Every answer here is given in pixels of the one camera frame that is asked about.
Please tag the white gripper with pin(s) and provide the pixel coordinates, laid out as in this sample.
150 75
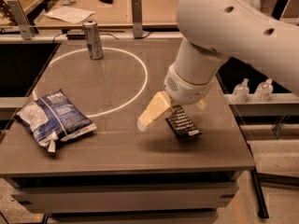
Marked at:
186 90

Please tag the middle metal bracket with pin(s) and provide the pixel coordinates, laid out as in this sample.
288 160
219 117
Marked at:
137 18

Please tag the blue white chip bag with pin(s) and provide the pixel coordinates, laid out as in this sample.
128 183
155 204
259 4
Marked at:
53 118

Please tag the white table drawer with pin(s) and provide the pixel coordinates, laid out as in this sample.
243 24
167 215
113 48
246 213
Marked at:
125 198

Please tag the white paper sheet left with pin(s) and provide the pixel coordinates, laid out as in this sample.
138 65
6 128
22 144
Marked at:
70 14

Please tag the black rxbar chocolate bar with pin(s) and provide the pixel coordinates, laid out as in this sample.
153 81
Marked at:
181 124

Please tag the metal bracket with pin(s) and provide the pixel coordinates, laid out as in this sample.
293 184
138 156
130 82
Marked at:
137 18
26 29

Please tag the left metal bracket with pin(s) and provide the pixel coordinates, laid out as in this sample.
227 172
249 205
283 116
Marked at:
26 29

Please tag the left clear sanitizer bottle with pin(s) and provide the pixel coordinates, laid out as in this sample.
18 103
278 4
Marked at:
240 92

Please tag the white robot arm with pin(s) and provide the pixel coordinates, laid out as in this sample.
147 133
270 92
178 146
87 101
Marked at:
215 31

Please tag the clear sanitizer bottle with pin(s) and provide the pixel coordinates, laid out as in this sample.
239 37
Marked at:
264 90
240 92

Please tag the right clear sanitizer bottle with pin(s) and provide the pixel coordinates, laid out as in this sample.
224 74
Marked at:
264 90

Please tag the silver redbull can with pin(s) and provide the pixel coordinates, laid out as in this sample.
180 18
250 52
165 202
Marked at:
93 40

